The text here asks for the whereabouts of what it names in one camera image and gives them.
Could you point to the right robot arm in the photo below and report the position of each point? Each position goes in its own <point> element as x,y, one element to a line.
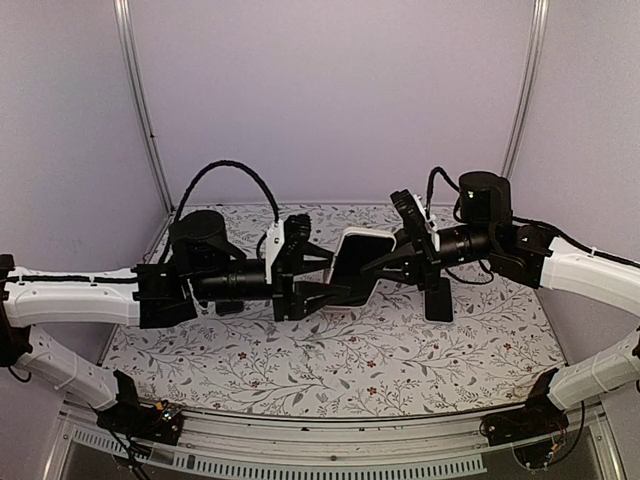
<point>528,252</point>

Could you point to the left aluminium frame post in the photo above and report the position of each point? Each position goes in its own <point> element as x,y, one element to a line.
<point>123,18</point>

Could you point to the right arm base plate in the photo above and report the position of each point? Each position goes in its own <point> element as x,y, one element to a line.
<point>523,423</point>

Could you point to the floral patterned table mat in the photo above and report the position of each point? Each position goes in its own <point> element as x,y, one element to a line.
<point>383,359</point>

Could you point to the clear white phone case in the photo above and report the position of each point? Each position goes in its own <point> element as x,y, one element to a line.
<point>370,231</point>

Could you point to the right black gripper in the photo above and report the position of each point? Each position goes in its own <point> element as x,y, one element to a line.
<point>424,257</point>

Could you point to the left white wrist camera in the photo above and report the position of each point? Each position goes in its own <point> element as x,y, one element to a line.
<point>273,243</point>

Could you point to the black phone teal edge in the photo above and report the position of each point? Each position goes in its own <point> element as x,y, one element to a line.
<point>357,267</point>

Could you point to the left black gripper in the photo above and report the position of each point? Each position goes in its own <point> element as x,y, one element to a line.
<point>283,280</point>

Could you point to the pink phone case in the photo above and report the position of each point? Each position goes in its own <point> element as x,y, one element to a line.
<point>337,310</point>

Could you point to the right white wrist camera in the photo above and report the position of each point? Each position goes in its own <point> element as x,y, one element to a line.
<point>429,219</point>

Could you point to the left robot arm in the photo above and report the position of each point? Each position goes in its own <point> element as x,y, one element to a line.
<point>204,268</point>

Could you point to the front aluminium rail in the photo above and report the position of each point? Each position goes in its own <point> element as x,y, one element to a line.
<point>399,441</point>

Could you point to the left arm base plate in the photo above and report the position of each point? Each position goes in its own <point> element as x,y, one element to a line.
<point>142,422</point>

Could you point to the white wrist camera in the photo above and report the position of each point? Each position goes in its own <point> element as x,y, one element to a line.
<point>429,219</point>
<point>273,243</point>

